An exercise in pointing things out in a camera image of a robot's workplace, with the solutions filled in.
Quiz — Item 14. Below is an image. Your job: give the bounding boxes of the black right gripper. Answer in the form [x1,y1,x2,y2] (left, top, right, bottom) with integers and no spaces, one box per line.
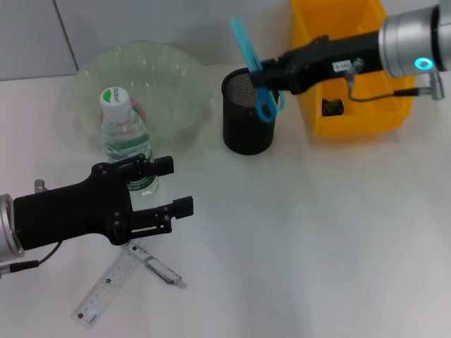
[250,31,383,95]

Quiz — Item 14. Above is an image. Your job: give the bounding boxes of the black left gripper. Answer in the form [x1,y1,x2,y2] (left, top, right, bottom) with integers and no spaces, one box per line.
[13,154,175,251]

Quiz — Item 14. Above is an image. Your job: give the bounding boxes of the blue scissors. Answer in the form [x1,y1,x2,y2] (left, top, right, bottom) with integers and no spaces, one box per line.
[230,17,287,123]

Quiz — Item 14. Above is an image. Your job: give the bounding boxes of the clear water bottle green label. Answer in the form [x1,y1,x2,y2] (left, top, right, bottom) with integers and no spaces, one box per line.
[99,87,159,198]

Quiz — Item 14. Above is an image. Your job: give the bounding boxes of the pink toy peach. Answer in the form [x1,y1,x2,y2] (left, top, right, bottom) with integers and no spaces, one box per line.
[99,98,148,124]

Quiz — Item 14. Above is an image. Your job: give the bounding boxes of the grey pen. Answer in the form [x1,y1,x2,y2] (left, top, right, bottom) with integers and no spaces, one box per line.
[130,241,187,290]

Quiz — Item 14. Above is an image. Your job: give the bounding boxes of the green plastic wrapper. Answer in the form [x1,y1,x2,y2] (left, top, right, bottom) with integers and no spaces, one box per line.
[321,97,345,116]

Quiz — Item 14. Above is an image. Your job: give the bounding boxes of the transparent plastic ruler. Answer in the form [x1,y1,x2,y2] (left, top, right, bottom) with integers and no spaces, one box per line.
[72,251,140,320]

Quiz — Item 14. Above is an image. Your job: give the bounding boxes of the black mesh pen holder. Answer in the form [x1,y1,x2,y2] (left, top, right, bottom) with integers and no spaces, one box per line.
[221,68,282,156]

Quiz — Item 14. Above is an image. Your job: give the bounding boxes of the green translucent plastic bowl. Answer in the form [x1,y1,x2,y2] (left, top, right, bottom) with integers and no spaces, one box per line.
[72,40,214,147]

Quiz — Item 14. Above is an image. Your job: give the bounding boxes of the yellow plastic bin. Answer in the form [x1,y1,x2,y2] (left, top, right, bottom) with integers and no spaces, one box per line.
[290,0,416,137]

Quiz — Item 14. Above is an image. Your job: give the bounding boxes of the silver right gripper connector post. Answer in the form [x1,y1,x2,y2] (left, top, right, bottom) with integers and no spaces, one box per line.
[343,58,366,85]

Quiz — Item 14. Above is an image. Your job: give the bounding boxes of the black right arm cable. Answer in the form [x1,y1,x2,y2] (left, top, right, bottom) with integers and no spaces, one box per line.
[347,72,447,104]

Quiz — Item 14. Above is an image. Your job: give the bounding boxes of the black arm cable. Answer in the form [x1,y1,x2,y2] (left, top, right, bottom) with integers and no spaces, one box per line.
[0,242,63,275]
[347,72,447,104]

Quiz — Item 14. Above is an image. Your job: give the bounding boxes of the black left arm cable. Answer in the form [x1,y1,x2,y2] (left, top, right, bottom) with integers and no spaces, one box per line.
[0,242,63,275]

